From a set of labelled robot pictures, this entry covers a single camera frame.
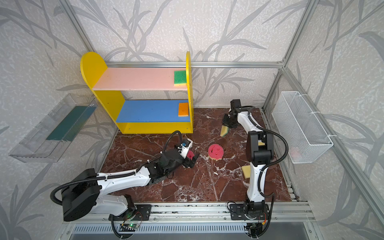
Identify green top sponge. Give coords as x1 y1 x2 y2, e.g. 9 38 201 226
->
220 125 230 137

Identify orange sponge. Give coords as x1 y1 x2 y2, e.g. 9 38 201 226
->
178 103 189 117

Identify yellow sponge green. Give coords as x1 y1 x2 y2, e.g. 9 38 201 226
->
174 70 187 87

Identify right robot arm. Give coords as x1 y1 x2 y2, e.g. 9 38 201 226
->
221 99 289 204

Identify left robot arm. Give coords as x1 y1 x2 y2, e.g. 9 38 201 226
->
50 149 200 222

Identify yellow shelf pink blue boards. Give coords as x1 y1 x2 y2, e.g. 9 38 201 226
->
80 52 194 134

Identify pink round sponge left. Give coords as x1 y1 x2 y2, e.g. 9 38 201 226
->
187 150 195 160

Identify pink round sponge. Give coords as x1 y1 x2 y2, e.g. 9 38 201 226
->
208 144 224 161
187 150 195 160

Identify pink round sponge right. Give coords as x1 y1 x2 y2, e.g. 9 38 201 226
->
208 144 224 161

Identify yellow sponge near right base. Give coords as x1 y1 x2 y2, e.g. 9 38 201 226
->
241 165 251 179

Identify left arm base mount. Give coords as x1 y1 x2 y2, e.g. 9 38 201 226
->
108 204 152 221

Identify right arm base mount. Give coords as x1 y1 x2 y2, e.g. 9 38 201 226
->
227 203 271 221

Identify white wire mesh basket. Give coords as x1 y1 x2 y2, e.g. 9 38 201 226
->
272 91 334 164

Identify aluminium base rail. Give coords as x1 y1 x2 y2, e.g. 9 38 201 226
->
61 200 317 233

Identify clear plastic wall bin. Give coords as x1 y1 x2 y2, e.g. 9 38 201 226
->
9 94 98 163

